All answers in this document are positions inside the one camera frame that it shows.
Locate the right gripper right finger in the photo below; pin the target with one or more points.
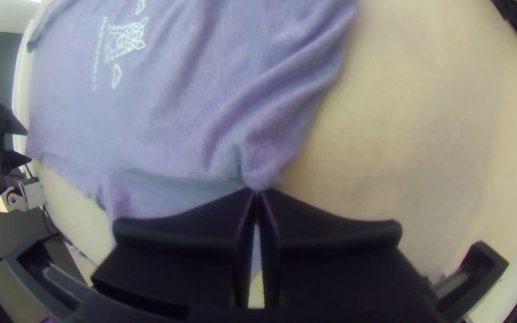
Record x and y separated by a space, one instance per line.
339 264

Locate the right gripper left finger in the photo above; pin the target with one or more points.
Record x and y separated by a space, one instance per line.
177 260

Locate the grey t-shirt white print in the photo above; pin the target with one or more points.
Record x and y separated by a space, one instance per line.
173 112

